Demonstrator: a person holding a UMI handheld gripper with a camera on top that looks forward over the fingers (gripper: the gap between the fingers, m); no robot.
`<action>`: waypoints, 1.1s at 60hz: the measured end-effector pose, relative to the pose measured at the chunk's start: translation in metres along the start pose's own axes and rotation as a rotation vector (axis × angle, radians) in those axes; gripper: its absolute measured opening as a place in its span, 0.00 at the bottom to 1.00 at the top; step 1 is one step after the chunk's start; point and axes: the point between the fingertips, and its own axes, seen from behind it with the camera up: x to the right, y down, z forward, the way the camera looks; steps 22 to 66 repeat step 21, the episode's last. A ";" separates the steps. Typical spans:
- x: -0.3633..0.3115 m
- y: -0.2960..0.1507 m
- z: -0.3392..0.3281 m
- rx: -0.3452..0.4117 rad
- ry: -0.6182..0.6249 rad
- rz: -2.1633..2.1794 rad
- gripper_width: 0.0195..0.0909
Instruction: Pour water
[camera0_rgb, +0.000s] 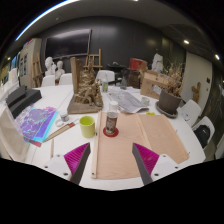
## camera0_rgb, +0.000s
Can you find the dried plant in grey pot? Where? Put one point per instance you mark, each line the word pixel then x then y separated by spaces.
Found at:
pixel 169 101

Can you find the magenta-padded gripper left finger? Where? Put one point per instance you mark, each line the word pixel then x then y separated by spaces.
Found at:
pixel 76 158

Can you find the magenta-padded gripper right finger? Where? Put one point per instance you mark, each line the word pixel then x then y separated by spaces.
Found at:
pixel 146 159

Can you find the white plaster bust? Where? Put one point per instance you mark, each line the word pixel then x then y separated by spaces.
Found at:
pixel 60 70
pixel 49 65

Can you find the small white cup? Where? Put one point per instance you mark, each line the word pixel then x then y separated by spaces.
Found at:
pixel 145 101

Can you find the black backpack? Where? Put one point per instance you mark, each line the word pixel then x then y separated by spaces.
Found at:
pixel 201 133

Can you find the white tape roll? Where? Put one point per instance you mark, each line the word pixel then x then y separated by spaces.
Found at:
pixel 56 123

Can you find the black wall screen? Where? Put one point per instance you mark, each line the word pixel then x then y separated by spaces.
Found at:
pixel 68 43

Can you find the cardboard box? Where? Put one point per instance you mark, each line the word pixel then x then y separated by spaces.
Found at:
pixel 150 85

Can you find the wooden paintbrush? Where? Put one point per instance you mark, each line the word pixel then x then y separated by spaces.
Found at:
pixel 60 131

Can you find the small jar with white lid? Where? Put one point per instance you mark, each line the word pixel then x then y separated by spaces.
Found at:
pixel 64 116

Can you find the thin wooden stick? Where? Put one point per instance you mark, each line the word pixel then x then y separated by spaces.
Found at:
pixel 52 148

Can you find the white plastic chair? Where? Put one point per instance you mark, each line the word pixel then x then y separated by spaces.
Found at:
pixel 48 81
pixel 110 75
pixel 65 79
pixel 190 111
pixel 208 121

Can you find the white spray bottle green label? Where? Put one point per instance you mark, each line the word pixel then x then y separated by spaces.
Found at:
pixel 105 85

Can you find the wooden easel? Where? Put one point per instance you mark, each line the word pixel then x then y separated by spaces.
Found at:
pixel 36 70
pixel 95 60

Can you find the dark grey plant saucer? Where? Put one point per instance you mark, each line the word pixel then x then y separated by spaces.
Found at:
pixel 165 114

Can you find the clear bottle with white cap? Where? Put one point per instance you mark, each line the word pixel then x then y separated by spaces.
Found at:
pixel 111 121

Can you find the folded newspaper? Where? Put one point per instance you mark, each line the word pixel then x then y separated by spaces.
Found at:
pixel 128 101

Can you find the white cabinet with pictures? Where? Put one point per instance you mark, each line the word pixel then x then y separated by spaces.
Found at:
pixel 28 61

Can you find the black flat box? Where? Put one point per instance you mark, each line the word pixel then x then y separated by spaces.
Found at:
pixel 25 101
pixel 15 95

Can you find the brown relief sculpture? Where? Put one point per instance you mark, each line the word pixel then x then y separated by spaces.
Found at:
pixel 86 93

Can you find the wooden figure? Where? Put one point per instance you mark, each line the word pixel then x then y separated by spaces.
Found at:
pixel 196 91

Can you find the flat round red coaster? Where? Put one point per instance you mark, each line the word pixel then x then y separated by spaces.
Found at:
pixel 106 134

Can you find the white fabric panel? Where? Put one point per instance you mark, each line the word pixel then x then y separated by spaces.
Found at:
pixel 11 136

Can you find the clear glass bottle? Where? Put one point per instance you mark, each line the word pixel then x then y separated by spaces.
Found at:
pixel 124 81

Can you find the yellow-green mug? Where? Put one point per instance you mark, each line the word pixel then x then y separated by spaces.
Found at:
pixel 87 128

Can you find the yellow sticky note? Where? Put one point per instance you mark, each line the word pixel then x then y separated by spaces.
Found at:
pixel 150 113

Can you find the red box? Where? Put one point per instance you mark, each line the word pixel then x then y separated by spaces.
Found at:
pixel 136 64

